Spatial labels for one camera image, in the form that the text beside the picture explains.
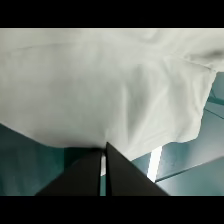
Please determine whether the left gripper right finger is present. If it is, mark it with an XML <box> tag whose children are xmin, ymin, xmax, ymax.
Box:
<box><xmin>105</xmin><ymin>141</ymin><xmax>170</xmax><ymax>197</ymax></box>

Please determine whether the white T-shirt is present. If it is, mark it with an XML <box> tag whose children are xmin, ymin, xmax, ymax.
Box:
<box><xmin>0</xmin><ymin>27</ymin><xmax>224</xmax><ymax>177</ymax></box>

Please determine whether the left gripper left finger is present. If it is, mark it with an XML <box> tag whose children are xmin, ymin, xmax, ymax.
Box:
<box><xmin>35</xmin><ymin>148</ymin><xmax>103</xmax><ymax>197</ymax></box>

